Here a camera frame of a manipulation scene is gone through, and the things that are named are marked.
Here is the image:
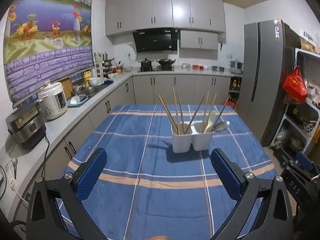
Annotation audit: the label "grey refrigerator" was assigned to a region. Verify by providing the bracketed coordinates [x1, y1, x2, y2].
[236, 20, 300, 147]

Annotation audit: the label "kitchen sink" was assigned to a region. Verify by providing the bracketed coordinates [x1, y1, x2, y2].
[67, 84, 108, 107]

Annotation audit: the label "lower grey cabinets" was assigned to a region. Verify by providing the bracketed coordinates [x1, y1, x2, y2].
[45, 74, 231, 178]

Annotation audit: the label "black range hood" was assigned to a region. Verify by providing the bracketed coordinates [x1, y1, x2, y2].
[132, 28, 179, 53]

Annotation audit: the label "blue plaid tablecloth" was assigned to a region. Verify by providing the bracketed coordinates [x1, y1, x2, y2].
[56, 103, 279, 240]

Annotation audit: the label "grey cabinets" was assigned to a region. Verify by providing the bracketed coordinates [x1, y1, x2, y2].
[105, 0, 226, 36]
[45, 74, 231, 178]

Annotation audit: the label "wooden cutting board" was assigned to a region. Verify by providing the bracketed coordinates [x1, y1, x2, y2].
[61, 78, 73, 100]

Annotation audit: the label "steel steamer pot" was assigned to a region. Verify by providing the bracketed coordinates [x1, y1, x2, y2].
[229, 60, 243, 75]

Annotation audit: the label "white metal shelf rack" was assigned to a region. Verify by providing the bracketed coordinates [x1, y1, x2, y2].
[270, 48, 319, 156]

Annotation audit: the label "landscape wall poster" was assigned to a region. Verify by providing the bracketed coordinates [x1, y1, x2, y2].
[3, 0, 93, 105]

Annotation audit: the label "metal spoon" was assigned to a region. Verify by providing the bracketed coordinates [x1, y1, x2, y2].
[213, 95, 231, 132]

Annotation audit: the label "black cooking pot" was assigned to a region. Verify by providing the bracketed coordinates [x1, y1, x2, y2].
[140, 58, 153, 72]

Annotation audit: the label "white rice cooker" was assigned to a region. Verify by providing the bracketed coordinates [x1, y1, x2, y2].
[37, 80, 68, 120]

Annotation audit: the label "red plastic bag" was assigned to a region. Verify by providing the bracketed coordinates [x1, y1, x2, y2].
[283, 67, 308, 103]

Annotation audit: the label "white ceramic spoon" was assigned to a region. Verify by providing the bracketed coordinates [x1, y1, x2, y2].
[203, 111, 215, 133]

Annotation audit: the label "black wok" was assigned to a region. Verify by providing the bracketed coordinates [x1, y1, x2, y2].
[157, 59, 176, 71]

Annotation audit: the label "black pressure cooker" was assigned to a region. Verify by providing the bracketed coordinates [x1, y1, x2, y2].
[5, 103, 47, 150]

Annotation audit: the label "white utensil holder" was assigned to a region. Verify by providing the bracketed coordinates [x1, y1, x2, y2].
[171, 121, 214, 153]

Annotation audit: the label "upper grey cabinets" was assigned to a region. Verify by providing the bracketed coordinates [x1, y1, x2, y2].
[105, 0, 226, 36]

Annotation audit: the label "yellow bottle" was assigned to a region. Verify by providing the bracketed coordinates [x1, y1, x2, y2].
[84, 70, 91, 88]

